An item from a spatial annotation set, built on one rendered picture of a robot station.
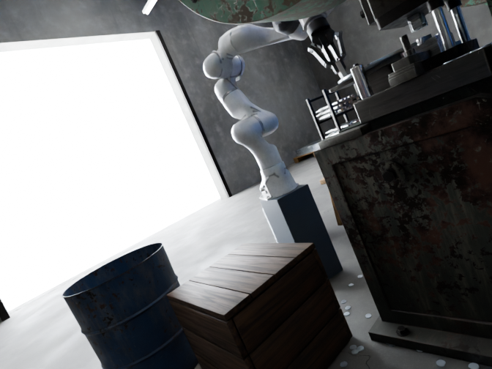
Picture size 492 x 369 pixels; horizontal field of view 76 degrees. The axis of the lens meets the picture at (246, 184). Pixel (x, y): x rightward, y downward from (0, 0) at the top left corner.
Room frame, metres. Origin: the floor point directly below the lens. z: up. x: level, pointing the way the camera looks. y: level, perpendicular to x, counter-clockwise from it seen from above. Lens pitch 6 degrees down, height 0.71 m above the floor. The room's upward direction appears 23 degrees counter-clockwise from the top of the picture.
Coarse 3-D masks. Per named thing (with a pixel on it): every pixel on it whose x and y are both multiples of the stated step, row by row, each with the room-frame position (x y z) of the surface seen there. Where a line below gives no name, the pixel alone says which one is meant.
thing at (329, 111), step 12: (324, 96) 3.23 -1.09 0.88; (336, 96) 3.67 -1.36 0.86; (348, 96) 3.28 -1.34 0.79; (312, 108) 3.52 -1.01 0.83; (324, 108) 3.43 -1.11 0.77; (336, 108) 3.24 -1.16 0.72; (348, 108) 3.35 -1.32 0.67; (324, 120) 3.56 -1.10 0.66; (336, 120) 3.22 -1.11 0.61; (348, 120) 3.65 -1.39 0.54; (336, 132) 3.37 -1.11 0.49
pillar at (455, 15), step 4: (456, 8) 0.88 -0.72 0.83; (460, 8) 0.88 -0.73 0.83; (452, 12) 0.88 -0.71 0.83; (456, 12) 0.88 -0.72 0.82; (460, 12) 0.88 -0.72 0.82; (452, 16) 0.89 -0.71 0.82; (456, 16) 0.88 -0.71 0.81; (460, 16) 0.88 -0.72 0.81; (456, 20) 0.88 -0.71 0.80; (460, 20) 0.88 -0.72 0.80; (464, 20) 0.88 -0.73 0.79; (456, 24) 0.89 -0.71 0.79; (460, 24) 0.88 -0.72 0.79; (464, 24) 0.88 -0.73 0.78; (456, 28) 0.89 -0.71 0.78; (460, 28) 0.88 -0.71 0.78; (464, 28) 0.88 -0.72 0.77; (460, 32) 0.88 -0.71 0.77; (464, 32) 0.88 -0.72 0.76; (468, 32) 0.88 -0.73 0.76; (460, 36) 0.89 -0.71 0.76; (464, 36) 0.88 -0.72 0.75; (468, 36) 0.88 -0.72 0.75; (464, 40) 0.88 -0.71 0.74; (468, 40) 0.88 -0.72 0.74
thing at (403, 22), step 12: (408, 0) 0.81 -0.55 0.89; (420, 0) 0.79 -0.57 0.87; (432, 0) 0.77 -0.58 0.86; (444, 0) 0.86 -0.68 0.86; (456, 0) 0.87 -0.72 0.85; (396, 12) 0.83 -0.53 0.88; (408, 12) 0.81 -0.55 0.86; (384, 24) 0.86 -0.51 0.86; (396, 24) 0.90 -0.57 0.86; (408, 24) 0.99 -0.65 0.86
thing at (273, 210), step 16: (304, 192) 1.42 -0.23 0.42; (272, 208) 1.44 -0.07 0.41; (288, 208) 1.38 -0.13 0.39; (304, 208) 1.41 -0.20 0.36; (272, 224) 1.51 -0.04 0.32; (288, 224) 1.37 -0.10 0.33; (304, 224) 1.40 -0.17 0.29; (320, 224) 1.43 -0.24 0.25; (288, 240) 1.42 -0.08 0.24; (304, 240) 1.39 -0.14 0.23; (320, 240) 1.42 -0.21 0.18; (320, 256) 1.40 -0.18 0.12; (336, 256) 1.43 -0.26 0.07; (336, 272) 1.42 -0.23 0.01
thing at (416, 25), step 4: (412, 16) 0.87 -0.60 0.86; (416, 16) 0.87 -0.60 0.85; (424, 16) 0.89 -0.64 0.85; (408, 20) 0.89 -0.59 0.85; (412, 20) 0.88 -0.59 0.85; (416, 20) 0.87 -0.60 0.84; (420, 20) 0.86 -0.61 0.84; (412, 24) 0.88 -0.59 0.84; (416, 24) 0.87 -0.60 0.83; (420, 24) 0.87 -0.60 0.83; (424, 24) 0.89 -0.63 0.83; (412, 28) 0.88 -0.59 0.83; (416, 28) 0.88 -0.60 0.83; (420, 28) 0.90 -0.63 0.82
